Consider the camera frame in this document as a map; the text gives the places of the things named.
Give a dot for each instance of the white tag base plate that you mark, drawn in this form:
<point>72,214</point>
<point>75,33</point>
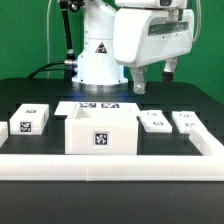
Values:
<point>65,108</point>

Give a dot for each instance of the white cabinet top block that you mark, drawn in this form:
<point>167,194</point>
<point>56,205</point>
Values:
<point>29,119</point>

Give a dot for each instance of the white u-shaped wall fence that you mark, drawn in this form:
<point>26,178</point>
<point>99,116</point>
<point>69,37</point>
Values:
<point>208,166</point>

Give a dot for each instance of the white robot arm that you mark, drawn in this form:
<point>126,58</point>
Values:
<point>97,69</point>

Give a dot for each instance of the white cabinet door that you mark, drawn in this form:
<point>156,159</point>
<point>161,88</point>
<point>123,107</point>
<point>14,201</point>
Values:
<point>184,120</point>
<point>154,121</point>

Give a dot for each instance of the white cabinet body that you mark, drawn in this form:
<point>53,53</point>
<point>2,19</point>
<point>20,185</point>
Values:
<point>101,132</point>

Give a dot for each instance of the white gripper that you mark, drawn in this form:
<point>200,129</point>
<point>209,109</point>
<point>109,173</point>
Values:
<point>143,37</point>

